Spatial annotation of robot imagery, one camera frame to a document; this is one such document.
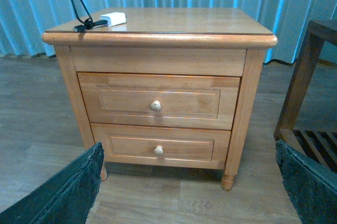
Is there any black charger cable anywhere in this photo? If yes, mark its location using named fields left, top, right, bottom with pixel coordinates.
left=58, top=0, right=108, bottom=33

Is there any wooden nightstand cabinet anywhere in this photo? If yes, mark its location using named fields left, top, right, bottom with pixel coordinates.
left=42, top=8, right=277, bottom=191

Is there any wooden drawer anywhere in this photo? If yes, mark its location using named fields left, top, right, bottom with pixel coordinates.
left=78, top=73, right=240, bottom=130
left=91, top=124, right=231, bottom=169

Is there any white charger adapter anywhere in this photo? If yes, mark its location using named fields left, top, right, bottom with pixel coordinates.
left=100, top=12, right=126, bottom=26

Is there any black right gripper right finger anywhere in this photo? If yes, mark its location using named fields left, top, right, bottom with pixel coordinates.
left=275, top=140, right=336, bottom=223

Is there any dark wooden side table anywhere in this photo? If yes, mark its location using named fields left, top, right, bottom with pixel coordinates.
left=274, top=20, right=336, bottom=172

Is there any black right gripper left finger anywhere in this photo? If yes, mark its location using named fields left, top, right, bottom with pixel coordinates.
left=1, top=142, right=104, bottom=223

